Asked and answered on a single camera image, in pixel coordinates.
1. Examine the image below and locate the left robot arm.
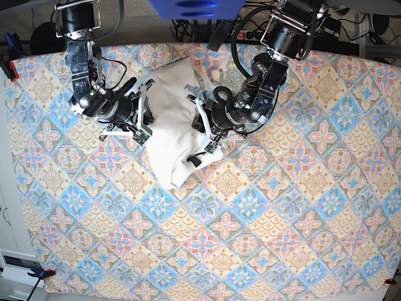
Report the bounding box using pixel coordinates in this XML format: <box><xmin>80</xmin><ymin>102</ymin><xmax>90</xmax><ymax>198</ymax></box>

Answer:
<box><xmin>192</xmin><ymin>1</ymin><xmax>326</xmax><ymax>155</ymax></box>

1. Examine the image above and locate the white cabinet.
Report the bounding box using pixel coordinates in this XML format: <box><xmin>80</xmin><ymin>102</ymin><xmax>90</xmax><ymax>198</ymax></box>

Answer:
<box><xmin>0</xmin><ymin>68</ymin><xmax>48</xmax><ymax>298</ymax></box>

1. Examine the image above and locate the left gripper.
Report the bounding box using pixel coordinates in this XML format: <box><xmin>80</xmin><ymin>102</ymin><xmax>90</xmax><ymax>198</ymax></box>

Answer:
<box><xmin>187</xmin><ymin>94</ymin><xmax>229</xmax><ymax>154</ymax></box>

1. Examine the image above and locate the red black table clamp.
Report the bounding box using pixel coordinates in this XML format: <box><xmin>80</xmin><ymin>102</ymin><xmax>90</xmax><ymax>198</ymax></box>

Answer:
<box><xmin>1</xmin><ymin>32</ymin><xmax>18</xmax><ymax>82</ymax></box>

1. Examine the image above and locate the blue plastic box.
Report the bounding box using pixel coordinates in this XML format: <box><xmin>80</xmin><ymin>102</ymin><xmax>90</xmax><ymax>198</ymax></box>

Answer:
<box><xmin>148</xmin><ymin>0</ymin><xmax>245</xmax><ymax>20</ymax></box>

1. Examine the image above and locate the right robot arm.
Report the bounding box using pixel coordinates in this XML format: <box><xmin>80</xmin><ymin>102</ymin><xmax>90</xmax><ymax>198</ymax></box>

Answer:
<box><xmin>52</xmin><ymin>1</ymin><xmax>155</xmax><ymax>147</ymax></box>

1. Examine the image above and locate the white power strip red switch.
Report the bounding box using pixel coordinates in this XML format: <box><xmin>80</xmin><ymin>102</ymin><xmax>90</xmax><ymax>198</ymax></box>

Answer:
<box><xmin>237</xmin><ymin>29</ymin><xmax>264</xmax><ymax>41</ymax></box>

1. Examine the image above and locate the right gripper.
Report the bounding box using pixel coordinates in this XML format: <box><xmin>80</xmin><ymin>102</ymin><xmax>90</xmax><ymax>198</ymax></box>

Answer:
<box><xmin>100</xmin><ymin>79</ymin><xmax>155</xmax><ymax>146</ymax></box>

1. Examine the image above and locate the orange corner clamp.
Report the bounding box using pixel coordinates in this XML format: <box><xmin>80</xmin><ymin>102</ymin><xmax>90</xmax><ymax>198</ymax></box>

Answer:
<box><xmin>385</xmin><ymin>278</ymin><xmax>397</xmax><ymax>285</ymax></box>

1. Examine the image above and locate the white printed T-shirt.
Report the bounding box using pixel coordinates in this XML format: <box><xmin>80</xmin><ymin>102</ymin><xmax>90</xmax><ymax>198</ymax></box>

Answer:
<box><xmin>145</xmin><ymin>57</ymin><xmax>228</xmax><ymax>190</ymax></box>

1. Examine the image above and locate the orange black table clamp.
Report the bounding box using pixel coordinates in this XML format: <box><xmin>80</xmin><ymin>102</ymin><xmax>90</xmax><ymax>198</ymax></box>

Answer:
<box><xmin>28</xmin><ymin>268</ymin><xmax>56</xmax><ymax>280</ymax></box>

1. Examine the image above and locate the patterned colourful tablecloth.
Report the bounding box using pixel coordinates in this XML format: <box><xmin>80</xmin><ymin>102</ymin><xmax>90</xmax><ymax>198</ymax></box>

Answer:
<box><xmin>5</xmin><ymin>51</ymin><xmax>400</xmax><ymax>300</ymax></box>

